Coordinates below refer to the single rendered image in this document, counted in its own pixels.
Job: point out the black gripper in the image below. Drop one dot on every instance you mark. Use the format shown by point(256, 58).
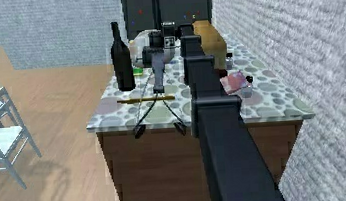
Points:
point(158, 66)

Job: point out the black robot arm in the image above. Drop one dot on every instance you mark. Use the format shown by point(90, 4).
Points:
point(232, 158)

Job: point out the red packet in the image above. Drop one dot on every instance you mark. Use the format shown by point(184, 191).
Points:
point(234, 82)

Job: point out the yellow pencil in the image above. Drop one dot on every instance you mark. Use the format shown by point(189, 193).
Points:
point(132, 100)

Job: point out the small green thing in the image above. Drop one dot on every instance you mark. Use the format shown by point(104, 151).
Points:
point(137, 71)

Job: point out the black glass bottle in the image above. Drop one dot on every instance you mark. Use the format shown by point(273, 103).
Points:
point(122, 63)

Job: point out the brown cabinet with spotted top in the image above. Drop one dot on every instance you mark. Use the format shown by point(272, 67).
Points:
point(152, 170)

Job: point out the white round dish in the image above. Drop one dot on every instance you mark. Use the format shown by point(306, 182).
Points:
point(138, 45)

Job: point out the small grey shaker black cap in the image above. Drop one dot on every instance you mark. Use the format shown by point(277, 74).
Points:
point(247, 90)
point(229, 62)

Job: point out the brown box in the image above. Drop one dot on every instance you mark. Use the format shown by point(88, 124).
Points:
point(212, 41)

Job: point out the grey white chair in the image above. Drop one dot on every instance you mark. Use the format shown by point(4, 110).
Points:
point(3, 139)

